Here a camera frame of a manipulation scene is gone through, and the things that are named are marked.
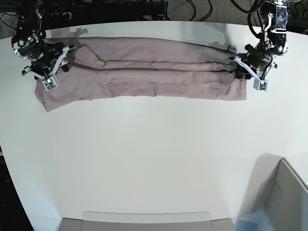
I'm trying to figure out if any blue translucent bag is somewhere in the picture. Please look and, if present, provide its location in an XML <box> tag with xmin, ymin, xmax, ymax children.
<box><xmin>233</xmin><ymin>209</ymin><xmax>270</xmax><ymax>231</ymax></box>

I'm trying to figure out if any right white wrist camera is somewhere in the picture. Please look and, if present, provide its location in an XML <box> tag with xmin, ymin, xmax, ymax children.
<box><xmin>42</xmin><ymin>77</ymin><xmax>57</xmax><ymax>91</ymax></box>

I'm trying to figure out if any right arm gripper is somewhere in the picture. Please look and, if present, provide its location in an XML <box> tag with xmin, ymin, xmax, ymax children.
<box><xmin>21</xmin><ymin>42</ymin><xmax>77</xmax><ymax>79</ymax></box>

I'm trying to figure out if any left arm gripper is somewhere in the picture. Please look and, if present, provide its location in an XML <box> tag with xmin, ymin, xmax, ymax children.
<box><xmin>229</xmin><ymin>44</ymin><xmax>277</xmax><ymax>80</ymax></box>

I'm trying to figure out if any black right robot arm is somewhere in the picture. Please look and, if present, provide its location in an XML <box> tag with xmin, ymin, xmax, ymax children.
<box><xmin>11</xmin><ymin>0</ymin><xmax>76</xmax><ymax>80</ymax></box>

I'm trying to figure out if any pink T-shirt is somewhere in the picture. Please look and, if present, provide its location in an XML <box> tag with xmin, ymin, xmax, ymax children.
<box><xmin>35</xmin><ymin>37</ymin><xmax>246</xmax><ymax>112</ymax></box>

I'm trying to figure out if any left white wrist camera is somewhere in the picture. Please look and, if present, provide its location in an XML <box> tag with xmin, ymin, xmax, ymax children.
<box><xmin>253</xmin><ymin>79</ymin><xmax>268</xmax><ymax>91</ymax></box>

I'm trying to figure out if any grey tray bottom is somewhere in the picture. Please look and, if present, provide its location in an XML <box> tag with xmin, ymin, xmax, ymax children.
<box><xmin>59</xmin><ymin>211</ymin><xmax>235</xmax><ymax>231</ymax></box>

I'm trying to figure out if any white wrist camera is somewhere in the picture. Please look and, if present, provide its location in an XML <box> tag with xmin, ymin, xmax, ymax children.
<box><xmin>253</xmin><ymin>79</ymin><xmax>268</xmax><ymax>91</ymax></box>
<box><xmin>42</xmin><ymin>77</ymin><xmax>57</xmax><ymax>91</ymax></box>

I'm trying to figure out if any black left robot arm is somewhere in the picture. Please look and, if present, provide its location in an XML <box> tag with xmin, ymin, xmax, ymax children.
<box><xmin>232</xmin><ymin>0</ymin><xmax>288</xmax><ymax>80</ymax></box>

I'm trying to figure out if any grey box right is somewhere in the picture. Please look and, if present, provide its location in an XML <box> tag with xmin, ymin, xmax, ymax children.
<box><xmin>252</xmin><ymin>158</ymin><xmax>308</xmax><ymax>231</ymax></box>

